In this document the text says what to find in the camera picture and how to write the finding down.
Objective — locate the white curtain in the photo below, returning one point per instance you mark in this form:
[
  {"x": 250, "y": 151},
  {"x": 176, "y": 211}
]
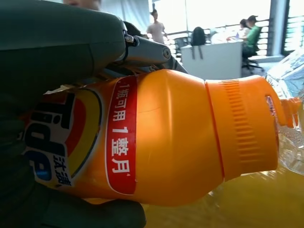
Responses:
[{"x": 128, "y": 12}]

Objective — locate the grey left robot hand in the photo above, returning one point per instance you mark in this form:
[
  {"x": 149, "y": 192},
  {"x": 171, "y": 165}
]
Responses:
[{"x": 47, "y": 41}]

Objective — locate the black backpack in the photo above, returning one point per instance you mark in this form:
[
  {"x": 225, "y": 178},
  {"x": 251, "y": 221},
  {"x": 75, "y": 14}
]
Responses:
[{"x": 198, "y": 37}]

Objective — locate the white desk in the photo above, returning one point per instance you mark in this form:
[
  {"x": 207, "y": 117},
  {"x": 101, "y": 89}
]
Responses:
[{"x": 211, "y": 61}]

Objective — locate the orange detergent bottle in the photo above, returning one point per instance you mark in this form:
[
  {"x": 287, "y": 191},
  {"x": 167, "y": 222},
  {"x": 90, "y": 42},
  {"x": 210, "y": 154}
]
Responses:
[{"x": 170, "y": 135}]

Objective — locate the standing person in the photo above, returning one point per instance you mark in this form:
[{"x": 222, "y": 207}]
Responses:
[{"x": 156, "y": 30}]

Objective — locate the black office chair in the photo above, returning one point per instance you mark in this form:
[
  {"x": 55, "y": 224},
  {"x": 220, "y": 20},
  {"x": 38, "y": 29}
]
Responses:
[{"x": 254, "y": 61}]

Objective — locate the seated person in green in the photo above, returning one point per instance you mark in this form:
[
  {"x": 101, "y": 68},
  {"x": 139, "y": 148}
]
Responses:
[{"x": 252, "y": 37}]

